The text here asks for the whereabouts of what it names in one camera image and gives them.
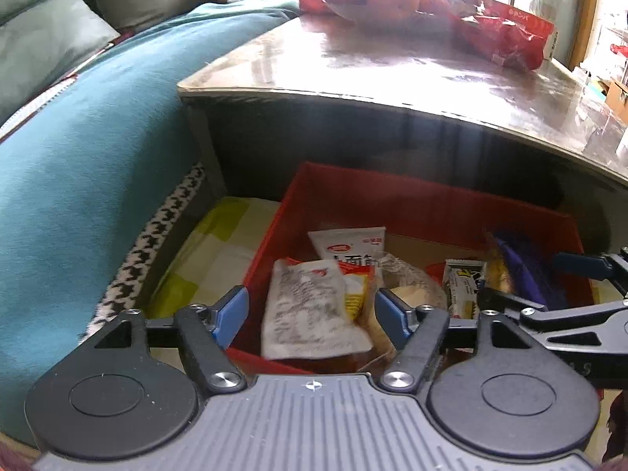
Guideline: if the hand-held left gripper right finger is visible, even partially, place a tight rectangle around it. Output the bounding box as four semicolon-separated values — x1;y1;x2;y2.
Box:
374;288;540;394

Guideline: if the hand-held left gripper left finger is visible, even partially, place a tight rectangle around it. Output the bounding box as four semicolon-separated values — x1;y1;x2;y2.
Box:
91;285;249;396

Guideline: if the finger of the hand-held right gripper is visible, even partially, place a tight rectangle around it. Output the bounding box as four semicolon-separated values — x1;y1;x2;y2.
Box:
552;246;628;285
477;287;628;351

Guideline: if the bread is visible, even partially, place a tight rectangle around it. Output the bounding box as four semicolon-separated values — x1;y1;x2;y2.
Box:
356;252;449;374

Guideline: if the purple snack packet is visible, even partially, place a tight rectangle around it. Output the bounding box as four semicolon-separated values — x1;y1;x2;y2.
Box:
493;233;565;307

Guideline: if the yellow and red snack packet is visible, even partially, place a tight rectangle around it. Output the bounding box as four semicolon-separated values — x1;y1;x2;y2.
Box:
338;260;383;325

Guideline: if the white and green wafer packet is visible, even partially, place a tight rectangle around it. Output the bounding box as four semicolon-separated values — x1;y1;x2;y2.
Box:
443;259;489;319

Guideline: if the white grey printed snack packet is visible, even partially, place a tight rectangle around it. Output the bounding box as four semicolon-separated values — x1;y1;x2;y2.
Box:
260;257;371;360

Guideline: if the red storage box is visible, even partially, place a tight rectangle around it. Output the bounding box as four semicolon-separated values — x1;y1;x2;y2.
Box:
226;161;606;376

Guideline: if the yellow white checkered cloth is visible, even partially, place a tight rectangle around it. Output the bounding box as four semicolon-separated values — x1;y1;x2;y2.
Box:
147;196;283;319

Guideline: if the white packet with red label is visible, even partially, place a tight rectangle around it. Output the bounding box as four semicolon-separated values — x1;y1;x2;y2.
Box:
307;226;388;280

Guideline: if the cardboard box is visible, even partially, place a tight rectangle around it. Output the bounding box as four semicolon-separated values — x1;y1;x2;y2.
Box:
605;81;628;117

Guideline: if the red plastic bag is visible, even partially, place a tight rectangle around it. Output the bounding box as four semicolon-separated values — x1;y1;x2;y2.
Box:
299;0;555;72

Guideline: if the brown glossy coffee table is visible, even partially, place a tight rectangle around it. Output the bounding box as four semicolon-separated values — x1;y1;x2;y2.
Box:
177;0;628;236

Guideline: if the wooden door frame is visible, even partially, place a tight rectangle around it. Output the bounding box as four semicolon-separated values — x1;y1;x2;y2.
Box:
569;0;602;67

